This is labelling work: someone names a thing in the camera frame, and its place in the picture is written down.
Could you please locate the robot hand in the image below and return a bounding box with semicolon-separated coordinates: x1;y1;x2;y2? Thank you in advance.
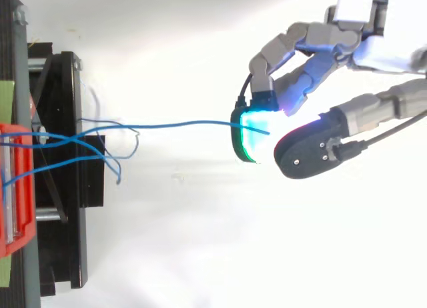
230;0;427;181

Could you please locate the red bin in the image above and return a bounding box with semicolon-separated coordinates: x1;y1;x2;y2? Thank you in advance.
0;123;37;259

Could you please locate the blue cable bundle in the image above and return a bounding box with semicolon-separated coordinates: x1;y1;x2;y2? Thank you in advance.
0;116;141;189

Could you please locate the thin black cable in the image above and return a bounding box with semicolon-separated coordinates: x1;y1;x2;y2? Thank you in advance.
235;73;254;109
328;109;427;161

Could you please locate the black stand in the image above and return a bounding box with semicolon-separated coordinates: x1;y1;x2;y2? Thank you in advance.
0;0;106;308

